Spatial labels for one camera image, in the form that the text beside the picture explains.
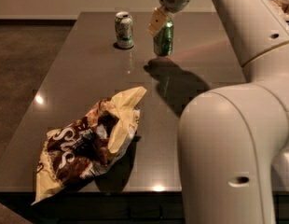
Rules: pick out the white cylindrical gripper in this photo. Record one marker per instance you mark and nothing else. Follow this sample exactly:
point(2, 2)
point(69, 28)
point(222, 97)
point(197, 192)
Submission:
point(171, 0)

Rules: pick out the green soda can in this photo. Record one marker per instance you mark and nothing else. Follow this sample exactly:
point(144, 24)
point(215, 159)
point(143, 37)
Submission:
point(163, 41)

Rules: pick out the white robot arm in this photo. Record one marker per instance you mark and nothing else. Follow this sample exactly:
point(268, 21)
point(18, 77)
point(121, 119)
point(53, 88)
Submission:
point(228, 137)

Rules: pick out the white green 7up can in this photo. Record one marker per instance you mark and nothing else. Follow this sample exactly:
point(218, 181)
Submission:
point(123, 27)

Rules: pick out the napkins in holder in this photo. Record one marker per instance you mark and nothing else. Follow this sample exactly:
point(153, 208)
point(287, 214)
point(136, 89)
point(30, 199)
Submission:
point(282, 6)

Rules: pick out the brown yellow chip bag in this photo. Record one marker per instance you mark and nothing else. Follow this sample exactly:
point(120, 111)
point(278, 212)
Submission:
point(90, 146)

